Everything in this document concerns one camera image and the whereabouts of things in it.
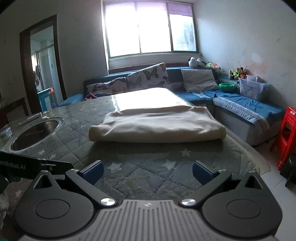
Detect window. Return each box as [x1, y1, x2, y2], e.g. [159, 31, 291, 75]
[104, 1, 198, 58]

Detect clear plastic storage box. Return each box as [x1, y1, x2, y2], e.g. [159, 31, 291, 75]
[239, 75, 269, 102]

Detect grey knitted blanket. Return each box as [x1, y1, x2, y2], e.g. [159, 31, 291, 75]
[213, 96, 270, 135]

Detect grey remote control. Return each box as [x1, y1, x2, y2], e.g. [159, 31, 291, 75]
[18, 113, 42, 126]

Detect blue corner sofa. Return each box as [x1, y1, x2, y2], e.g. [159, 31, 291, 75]
[58, 66, 285, 147]

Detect cream sweater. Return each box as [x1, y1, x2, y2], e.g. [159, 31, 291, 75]
[88, 105, 226, 143]

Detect upright butterfly pillow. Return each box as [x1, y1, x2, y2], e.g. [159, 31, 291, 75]
[126, 63, 171, 91]

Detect round black induction cooktop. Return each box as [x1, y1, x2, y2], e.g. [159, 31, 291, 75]
[11, 120, 60, 151]

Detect grey cushion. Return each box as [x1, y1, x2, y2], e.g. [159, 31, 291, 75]
[181, 69, 219, 93]

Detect pink cloth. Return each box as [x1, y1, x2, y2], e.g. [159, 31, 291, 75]
[84, 93, 98, 101]

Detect panda plush toy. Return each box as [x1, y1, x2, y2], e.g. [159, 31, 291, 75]
[188, 57, 206, 68]

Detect blue cabinet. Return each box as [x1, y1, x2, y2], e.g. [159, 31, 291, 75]
[37, 87, 58, 112]

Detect flat butterfly pillow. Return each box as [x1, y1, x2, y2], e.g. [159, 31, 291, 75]
[86, 77, 128, 97]

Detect green bowl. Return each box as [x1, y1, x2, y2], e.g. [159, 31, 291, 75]
[219, 82, 236, 92]

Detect red plastic stool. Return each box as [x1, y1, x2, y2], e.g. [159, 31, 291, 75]
[270, 107, 296, 171]

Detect blue tissue pack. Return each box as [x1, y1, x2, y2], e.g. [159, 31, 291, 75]
[0, 126, 12, 138]

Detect green plush toys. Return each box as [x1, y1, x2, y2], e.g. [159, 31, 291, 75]
[228, 67, 247, 80]

